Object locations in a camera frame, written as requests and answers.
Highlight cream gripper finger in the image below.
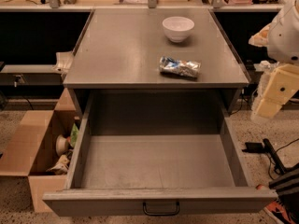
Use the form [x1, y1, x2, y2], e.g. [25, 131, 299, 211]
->
[250, 63, 299, 123]
[249, 24, 270, 47]

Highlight crushed redbull can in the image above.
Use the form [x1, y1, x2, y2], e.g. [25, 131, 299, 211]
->
[159, 56, 201, 78]

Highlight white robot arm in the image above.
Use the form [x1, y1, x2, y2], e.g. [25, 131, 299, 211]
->
[249, 0, 299, 123]

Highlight open grey top drawer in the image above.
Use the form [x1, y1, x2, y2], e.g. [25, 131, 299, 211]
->
[43, 91, 277, 217]

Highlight black power adapter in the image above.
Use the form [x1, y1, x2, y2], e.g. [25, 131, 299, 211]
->
[243, 142, 265, 154]

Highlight black stick on floor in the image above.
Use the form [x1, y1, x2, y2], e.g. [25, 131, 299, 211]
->
[263, 138, 287, 175]

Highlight white ceramic bowl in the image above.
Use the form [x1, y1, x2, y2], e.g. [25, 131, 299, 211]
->
[163, 16, 194, 43]

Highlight orange sneaker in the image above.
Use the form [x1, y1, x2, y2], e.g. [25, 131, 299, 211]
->
[263, 188, 299, 224]

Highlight grey metal cabinet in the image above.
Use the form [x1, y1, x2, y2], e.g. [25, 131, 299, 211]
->
[64, 7, 249, 106]

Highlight green packet in box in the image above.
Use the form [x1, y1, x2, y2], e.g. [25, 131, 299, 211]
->
[70, 123, 78, 147]

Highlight white bowl in box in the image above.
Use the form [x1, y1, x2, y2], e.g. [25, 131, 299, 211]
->
[56, 135, 68, 156]

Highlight crumpled bag in box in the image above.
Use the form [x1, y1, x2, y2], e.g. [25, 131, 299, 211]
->
[47, 155, 70, 175]

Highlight brown cardboard box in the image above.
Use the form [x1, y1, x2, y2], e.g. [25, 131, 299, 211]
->
[0, 89, 77, 213]

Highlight black drawer handle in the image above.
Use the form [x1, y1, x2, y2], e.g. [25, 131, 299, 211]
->
[142, 202, 180, 217]

